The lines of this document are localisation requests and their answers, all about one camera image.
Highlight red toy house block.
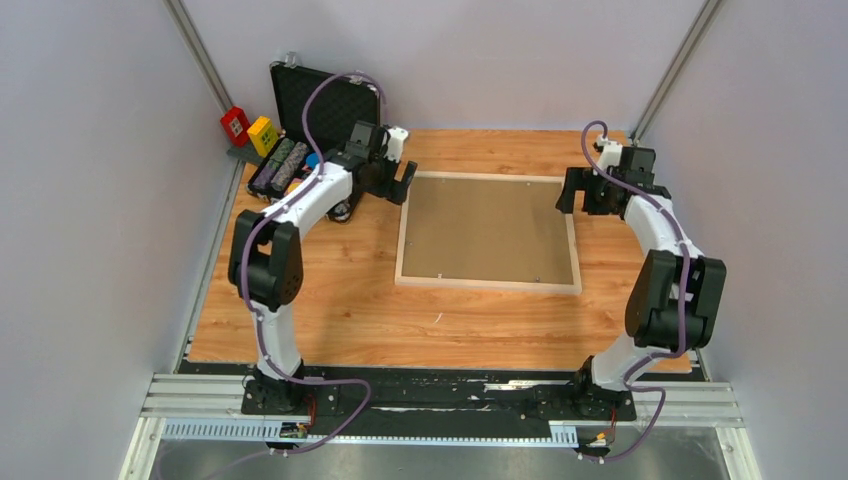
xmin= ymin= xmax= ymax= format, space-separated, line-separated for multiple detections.
xmin=219 ymin=106 xmax=251 ymax=147

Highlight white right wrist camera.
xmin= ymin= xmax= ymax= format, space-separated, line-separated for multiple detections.
xmin=593 ymin=134 xmax=624 ymax=173

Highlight blue round chip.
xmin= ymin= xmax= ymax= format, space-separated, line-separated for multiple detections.
xmin=304 ymin=152 xmax=320 ymax=170

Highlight yellow toy house block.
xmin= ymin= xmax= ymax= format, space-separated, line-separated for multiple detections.
xmin=247 ymin=116 xmax=279 ymax=158

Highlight light wooden picture frame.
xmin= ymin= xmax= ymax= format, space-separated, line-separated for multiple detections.
xmin=394 ymin=170 xmax=584 ymax=297

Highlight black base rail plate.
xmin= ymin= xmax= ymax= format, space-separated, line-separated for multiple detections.
xmin=241 ymin=366 xmax=636 ymax=439

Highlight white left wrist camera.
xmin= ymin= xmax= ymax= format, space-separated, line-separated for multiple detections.
xmin=385 ymin=126 xmax=410 ymax=163

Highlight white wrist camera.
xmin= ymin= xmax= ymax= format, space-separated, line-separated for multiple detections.
xmin=593 ymin=134 xmax=624 ymax=173
xmin=385 ymin=126 xmax=410 ymax=163

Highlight black poker chip case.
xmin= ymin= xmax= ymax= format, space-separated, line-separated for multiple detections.
xmin=246 ymin=52 xmax=386 ymax=225

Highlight brown backing board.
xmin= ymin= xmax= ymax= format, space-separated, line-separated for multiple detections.
xmin=401 ymin=176 xmax=575 ymax=286

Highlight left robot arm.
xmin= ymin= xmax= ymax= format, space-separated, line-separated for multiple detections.
xmin=228 ymin=122 xmax=417 ymax=413

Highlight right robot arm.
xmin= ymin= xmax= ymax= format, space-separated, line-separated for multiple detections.
xmin=556 ymin=138 xmax=727 ymax=418

